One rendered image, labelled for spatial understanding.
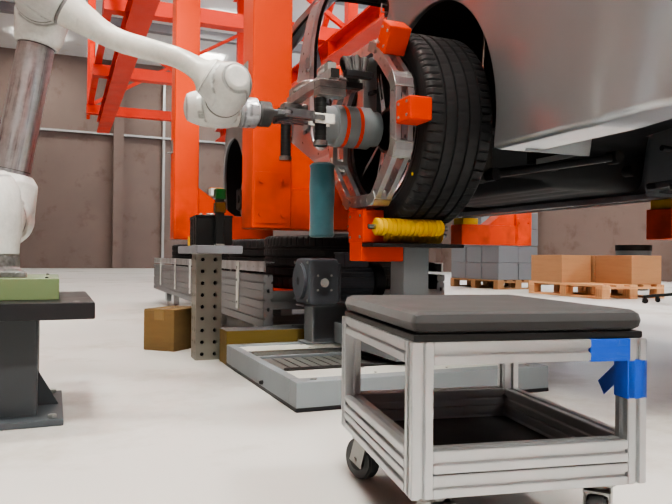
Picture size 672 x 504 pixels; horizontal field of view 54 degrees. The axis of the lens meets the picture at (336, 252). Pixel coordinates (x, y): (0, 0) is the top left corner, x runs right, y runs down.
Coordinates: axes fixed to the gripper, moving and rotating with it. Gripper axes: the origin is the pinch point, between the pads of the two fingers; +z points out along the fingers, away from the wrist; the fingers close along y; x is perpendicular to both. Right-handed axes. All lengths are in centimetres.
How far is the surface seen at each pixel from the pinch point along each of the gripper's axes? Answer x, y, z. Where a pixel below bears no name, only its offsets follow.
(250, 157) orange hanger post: -3, -62, -6
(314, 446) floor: -83, 53, -22
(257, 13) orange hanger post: 52, -60, -4
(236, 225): -21, -253, 36
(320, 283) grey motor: -52, -39, 15
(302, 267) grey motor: -46, -44, 10
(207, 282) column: -52, -73, -20
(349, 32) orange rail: 236, -558, 251
